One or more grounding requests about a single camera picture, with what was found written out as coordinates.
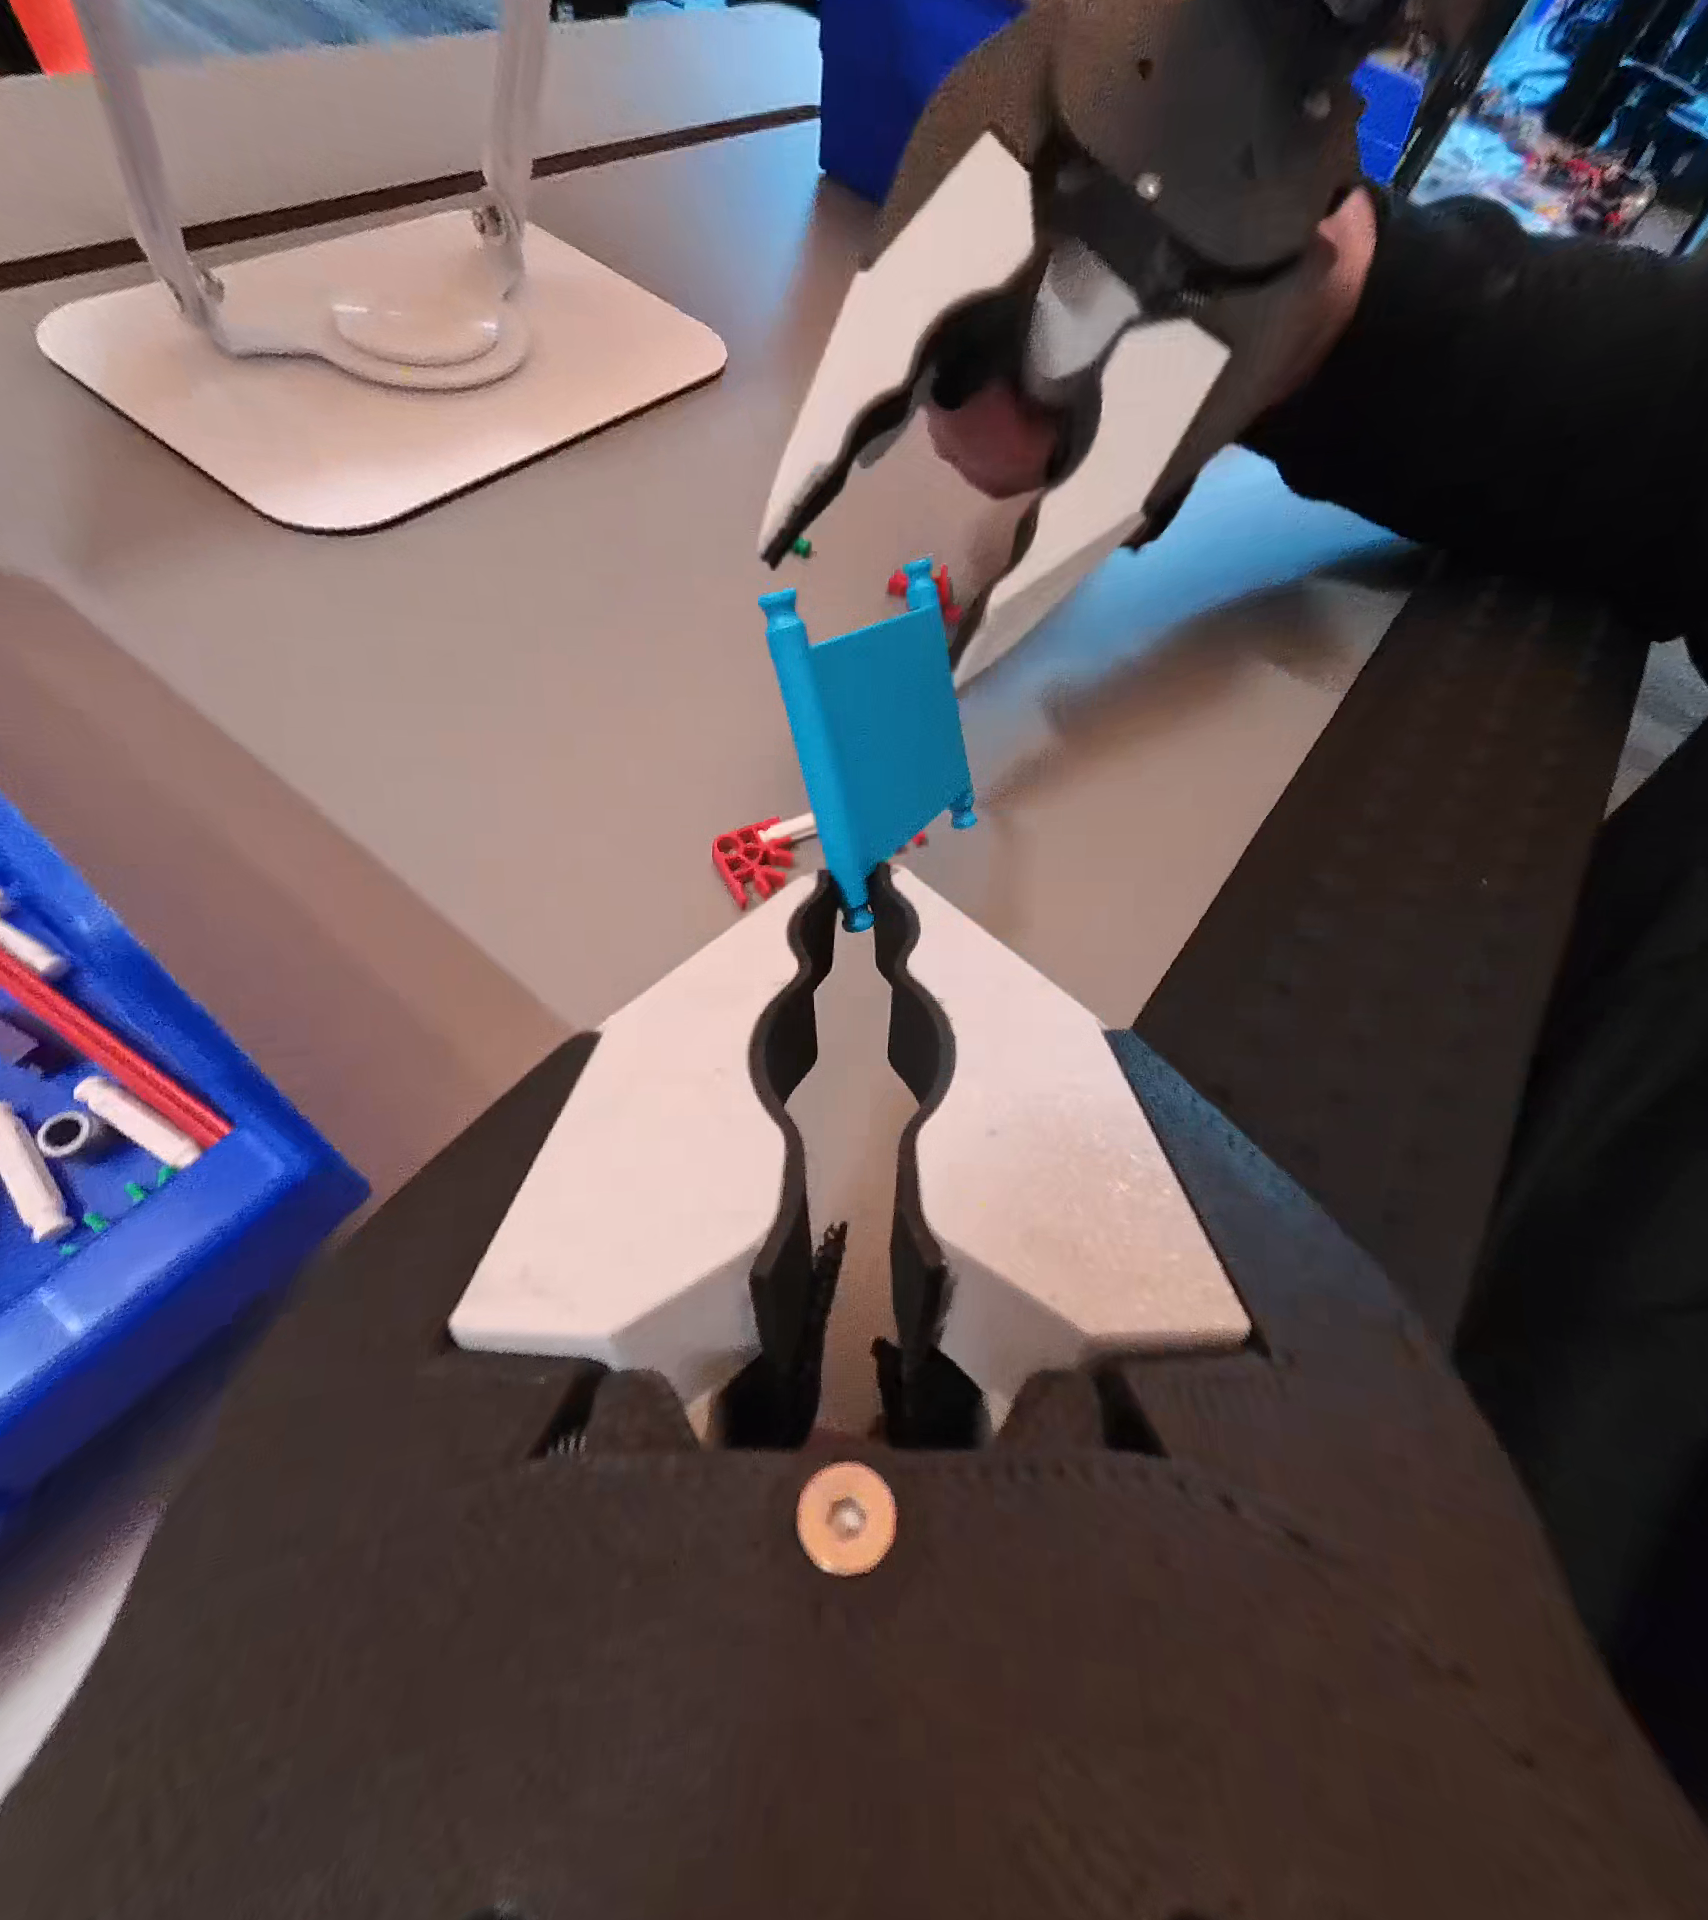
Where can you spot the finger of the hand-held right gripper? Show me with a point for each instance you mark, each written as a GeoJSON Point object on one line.
{"type": "Point", "coordinates": [914, 271]}
{"type": "Point", "coordinates": [1138, 450]}

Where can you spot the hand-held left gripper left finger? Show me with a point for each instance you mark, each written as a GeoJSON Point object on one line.
{"type": "Point", "coordinates": [614, 1200]}

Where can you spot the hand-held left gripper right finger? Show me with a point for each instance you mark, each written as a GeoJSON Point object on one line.
{"type": "Point", "coordinates": [1079, 1200]}

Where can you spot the red toy connector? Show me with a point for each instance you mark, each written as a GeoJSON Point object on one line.
{"type": "Point", "coordinates": [748, 870]}
{"type": "Point", "coordinates": [947, 600]}

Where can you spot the teal plastic panel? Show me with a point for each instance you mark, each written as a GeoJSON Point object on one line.
{"type": "Point", "coordinates": [869, 720]}

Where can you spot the white short rod with connectors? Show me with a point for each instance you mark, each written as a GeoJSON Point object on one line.
{"type": "Point", "coordinates": [795, 829]}

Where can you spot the plain blue plastic bin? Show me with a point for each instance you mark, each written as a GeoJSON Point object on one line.
{"type": "Point", "coordinates": [876, 91]}

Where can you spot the black perforated board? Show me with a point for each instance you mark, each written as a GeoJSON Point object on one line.
{"type": "Point", "coordinates": [1395, 900]}

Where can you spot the red long rod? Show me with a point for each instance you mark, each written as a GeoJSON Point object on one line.
{"type": "Point", "coordinates": [74, 1035]}

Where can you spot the blue plastic bin with label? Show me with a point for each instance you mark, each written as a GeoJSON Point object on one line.
{"type": "Point", "coordinates": [44, 1320]}

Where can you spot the orange object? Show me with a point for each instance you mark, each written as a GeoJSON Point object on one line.
{"type": "Point", "coordinates": [44, 30]}

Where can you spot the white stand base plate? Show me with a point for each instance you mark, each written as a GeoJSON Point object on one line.
{"type": "Point", "coordinates": [418, 421]}

